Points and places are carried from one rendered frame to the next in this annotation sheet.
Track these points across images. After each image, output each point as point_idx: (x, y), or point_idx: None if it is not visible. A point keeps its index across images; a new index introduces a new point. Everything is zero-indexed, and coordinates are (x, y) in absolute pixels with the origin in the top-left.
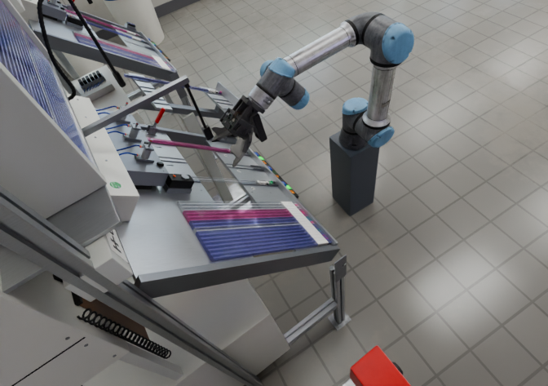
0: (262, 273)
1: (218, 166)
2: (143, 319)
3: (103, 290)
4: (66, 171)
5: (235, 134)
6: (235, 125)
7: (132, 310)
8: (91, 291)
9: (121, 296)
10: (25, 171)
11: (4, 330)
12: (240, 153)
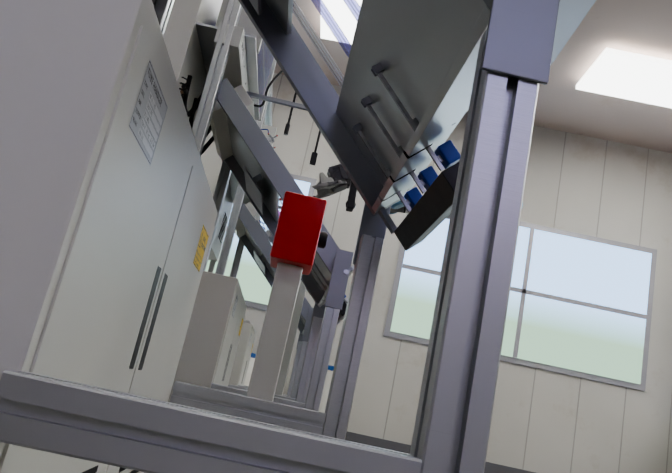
0: (275, 182)
1: (286, 376)
2: (208, 85)
3: (223, 41)
4: (253, 30)
5: (331, 173)
6: (335, 165)
7: (213, 71)
8: (221, 35)
9: (222, 54)
10: (243, 18)
11: (173, 35)
12: (324, 182)
